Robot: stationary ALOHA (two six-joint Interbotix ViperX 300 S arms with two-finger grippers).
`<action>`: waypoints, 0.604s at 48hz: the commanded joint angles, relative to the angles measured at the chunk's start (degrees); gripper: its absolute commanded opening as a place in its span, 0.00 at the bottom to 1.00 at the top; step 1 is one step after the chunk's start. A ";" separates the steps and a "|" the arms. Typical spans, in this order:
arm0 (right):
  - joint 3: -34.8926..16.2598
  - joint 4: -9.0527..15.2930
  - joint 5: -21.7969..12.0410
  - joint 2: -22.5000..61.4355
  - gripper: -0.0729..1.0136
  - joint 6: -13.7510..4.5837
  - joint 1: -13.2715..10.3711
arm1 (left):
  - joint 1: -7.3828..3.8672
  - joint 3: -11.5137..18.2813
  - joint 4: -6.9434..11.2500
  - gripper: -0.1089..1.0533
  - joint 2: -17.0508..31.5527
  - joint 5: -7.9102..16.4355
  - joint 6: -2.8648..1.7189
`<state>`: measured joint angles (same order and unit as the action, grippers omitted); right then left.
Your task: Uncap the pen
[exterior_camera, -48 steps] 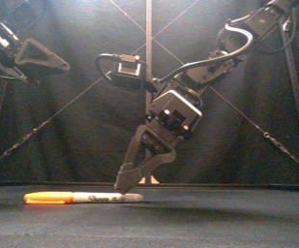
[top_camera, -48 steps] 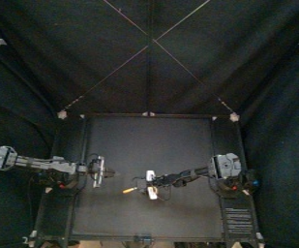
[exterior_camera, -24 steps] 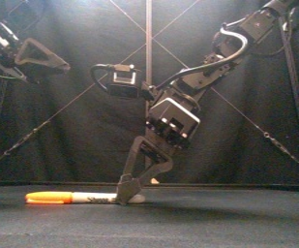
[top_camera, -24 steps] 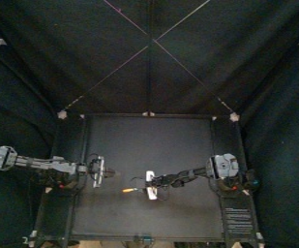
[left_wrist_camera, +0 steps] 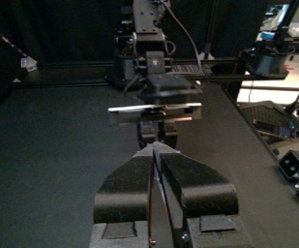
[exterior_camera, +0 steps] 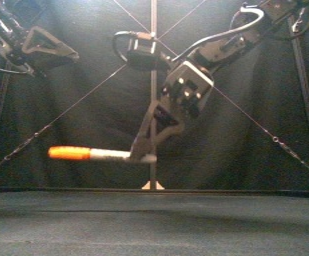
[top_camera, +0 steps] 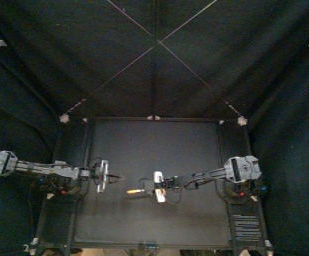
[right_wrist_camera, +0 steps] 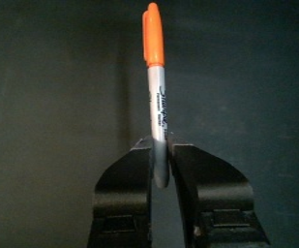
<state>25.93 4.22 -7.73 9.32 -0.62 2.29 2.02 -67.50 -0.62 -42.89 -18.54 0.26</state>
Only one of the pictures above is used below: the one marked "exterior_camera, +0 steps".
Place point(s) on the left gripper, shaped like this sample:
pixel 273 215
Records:
pixel 1 40

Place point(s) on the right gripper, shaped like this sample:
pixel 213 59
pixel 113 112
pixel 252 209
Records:
pixel 186 88

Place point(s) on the grey marker pen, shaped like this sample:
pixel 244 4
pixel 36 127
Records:
pixel 90 153

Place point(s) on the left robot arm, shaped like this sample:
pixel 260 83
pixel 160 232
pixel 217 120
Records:
pixel 14 8

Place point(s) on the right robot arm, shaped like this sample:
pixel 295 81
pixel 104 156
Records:
pixel 251 30

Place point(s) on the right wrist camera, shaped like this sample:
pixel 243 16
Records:
pixel 145 53

